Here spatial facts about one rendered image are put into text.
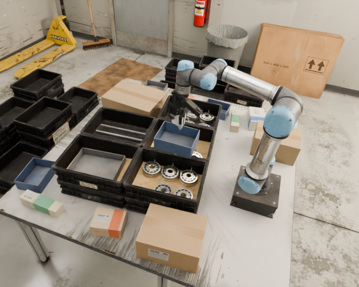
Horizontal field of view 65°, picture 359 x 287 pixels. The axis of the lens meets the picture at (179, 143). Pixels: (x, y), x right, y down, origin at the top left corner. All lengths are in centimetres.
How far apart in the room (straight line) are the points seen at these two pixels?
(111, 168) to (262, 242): 93
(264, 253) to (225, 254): 20
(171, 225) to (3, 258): 148
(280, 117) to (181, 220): 67
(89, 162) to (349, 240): 215
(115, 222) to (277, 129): 91
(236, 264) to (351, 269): 132
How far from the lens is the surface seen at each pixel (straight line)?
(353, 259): 275
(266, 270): 158
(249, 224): 169
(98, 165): 173
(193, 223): 143
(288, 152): 202
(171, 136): 153
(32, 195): 178
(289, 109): 121
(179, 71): 136
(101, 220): 156
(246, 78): 137
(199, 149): 182
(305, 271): 250
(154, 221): 143
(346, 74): 470
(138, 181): 162
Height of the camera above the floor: 206
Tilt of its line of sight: 42 degrees down
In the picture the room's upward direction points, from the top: 5 degrees clockwise
